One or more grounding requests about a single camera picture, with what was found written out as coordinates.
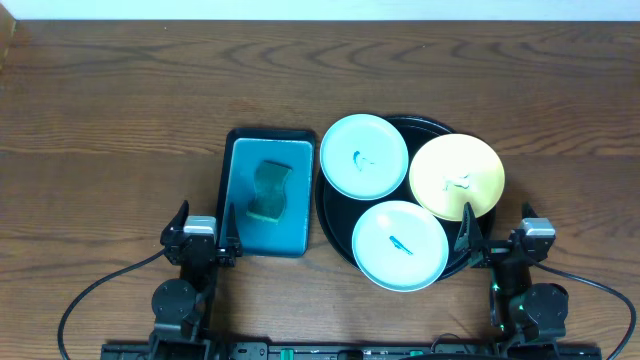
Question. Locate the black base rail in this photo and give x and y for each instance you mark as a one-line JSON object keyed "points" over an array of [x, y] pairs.
{"points": [[263, 351]]}

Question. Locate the green yellow sponge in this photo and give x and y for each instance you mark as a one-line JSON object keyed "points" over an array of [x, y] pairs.
{"points": [[269, 201]]}

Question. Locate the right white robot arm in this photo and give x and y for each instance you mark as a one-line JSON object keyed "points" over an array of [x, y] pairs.
{"points": [[528, 314]]}

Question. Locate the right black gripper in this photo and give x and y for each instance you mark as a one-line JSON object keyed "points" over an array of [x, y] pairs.
{"points": [[492, 254]]}

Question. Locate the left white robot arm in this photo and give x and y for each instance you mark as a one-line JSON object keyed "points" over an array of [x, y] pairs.
{"points": [[182, 306]]}

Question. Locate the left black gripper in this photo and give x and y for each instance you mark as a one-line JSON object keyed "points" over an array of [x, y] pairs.
{"points": [[198, 251]]}

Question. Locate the yellow plate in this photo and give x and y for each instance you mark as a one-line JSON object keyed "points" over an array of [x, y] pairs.
{"points": [[452, 170]]}

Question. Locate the light blue plate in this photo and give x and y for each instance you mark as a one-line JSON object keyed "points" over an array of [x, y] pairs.
{"points": [[364, 157], [400, 246]]}

